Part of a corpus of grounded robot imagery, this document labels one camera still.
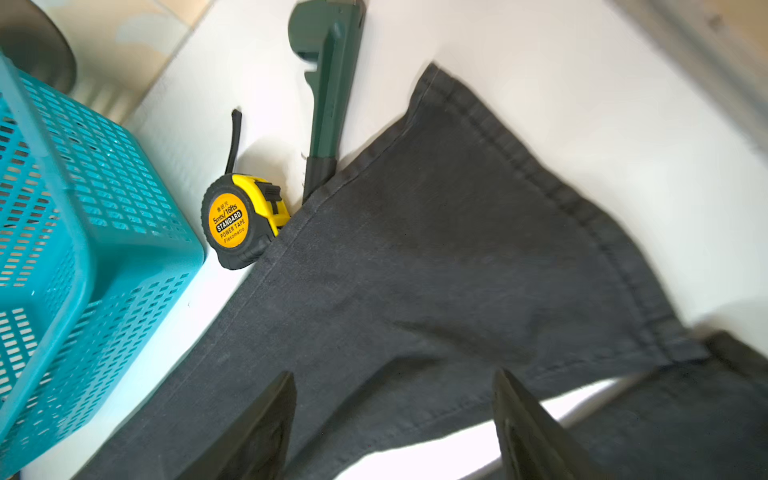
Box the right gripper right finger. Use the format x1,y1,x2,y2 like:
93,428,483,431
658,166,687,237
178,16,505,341
493,369,609,480

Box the aluminium frame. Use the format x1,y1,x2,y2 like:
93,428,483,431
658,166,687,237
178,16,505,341
614,1,767,152

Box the yellow black tape measure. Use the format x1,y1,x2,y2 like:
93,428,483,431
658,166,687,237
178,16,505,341
200,108,290,270

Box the teal plastic basket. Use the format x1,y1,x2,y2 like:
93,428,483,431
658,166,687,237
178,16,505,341
1,59,205,478

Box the dark grey trousers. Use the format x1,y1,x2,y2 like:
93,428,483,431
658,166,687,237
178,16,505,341
79,65,767,479

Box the dark green pipe wrench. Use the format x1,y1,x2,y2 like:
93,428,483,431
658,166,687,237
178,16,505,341
288,0,366,200

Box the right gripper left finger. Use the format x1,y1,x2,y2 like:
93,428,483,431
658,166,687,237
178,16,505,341
179,371,297,479

